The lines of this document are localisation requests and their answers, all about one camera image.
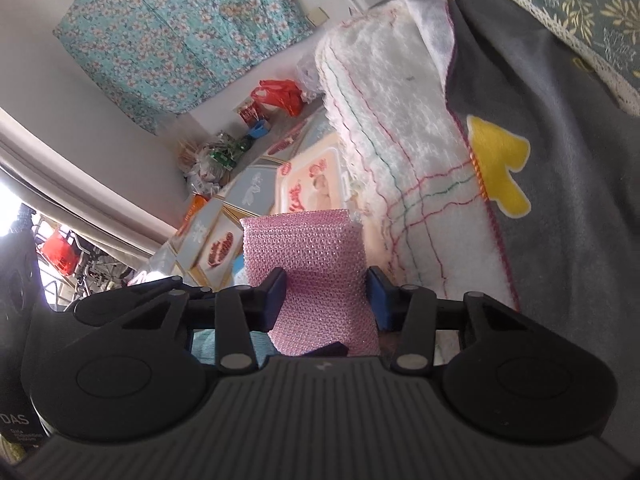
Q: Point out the fruit-print tablecloth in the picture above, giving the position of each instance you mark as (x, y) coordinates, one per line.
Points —
(250, 185)

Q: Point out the grey cloth with yellow print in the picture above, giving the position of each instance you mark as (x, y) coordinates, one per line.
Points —
(575, 235)

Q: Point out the red paper cup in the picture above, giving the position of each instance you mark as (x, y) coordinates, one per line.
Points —
(247, 112)

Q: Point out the beige wall socket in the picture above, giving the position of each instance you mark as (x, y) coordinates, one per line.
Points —
(317, 16)

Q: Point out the clear plastic bag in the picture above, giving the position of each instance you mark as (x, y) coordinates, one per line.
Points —
(307, 75)

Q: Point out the white fluffy towel coloured lines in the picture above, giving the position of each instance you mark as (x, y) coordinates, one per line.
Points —
(400, 110)

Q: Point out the teal floral cloth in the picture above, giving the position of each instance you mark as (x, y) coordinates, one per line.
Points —
(175, 35)

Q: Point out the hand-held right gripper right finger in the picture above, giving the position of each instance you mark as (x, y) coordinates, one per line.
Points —
(382, 301)

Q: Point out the green leaf-print cushion lace trim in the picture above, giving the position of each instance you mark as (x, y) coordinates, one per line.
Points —
(575, 0)

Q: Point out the pink mesh sponge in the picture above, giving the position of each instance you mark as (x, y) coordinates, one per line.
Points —
(310, 270)

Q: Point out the red plastic bag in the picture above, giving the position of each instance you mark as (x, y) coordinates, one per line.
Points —
(280, 95)

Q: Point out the orange packet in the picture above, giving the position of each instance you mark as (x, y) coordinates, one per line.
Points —
(192, 210)

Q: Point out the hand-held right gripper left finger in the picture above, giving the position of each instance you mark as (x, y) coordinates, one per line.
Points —
(272, 294)

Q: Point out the baby wet wipes pack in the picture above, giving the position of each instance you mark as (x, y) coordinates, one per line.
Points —
(310, 180)

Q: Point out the red hanging bag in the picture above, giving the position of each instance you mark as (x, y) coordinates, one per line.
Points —
(60, 255)

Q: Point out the pile of snack bags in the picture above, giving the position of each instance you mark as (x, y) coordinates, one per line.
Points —
(210, 160)

